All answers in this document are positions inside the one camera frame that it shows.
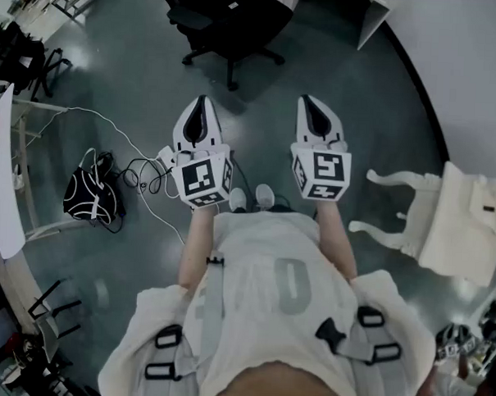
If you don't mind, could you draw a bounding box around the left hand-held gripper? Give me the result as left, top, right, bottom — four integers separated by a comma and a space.
169, 92, 238, 212

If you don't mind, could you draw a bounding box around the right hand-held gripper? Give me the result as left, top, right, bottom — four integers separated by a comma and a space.
287, 94, 356, 203

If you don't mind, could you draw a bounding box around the black armrest office chair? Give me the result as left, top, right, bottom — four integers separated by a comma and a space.
141, 0, 297, 94

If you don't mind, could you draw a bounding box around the black backpack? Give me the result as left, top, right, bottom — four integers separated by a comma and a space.
204, 0, 294, 52

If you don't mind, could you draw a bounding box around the person's right forearm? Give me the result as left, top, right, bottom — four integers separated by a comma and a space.
312, 198, 362, 280

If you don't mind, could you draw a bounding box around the person's left forearm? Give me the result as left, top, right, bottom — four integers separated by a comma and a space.
176, 204, 220, 294

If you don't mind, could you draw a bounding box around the white carved wooden chair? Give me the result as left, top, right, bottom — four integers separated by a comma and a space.
345, 156, 496, 289

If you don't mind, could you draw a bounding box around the white power strip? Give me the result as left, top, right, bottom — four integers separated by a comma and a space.
157, 145, 177, 169

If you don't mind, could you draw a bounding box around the person's left white shoe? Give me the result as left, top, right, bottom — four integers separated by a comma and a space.
228, 187, 248, 213

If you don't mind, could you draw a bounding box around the person's white shoe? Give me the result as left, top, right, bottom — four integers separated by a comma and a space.
228, 187, 248, 213
254, 183, 276, 210

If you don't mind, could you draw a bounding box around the person's right white shoe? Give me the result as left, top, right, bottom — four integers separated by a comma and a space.
254, 183, 276, 210

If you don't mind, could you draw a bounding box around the black and white bag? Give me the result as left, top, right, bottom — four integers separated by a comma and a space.
61, 146, 130, 230

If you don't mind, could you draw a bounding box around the person's white shirt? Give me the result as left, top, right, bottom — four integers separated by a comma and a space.
97, 205, 444, 396

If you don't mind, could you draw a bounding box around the gray chest harness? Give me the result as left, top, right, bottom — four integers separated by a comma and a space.
143, 249, 414, 396

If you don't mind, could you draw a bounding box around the white long desk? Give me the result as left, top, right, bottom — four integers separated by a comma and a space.
8, 0, 118, 36

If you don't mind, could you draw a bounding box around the white table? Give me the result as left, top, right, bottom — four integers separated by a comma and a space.
0, 82, 96, 265

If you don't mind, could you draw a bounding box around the white cable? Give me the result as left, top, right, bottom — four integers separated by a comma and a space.
6, 103, 192, 245

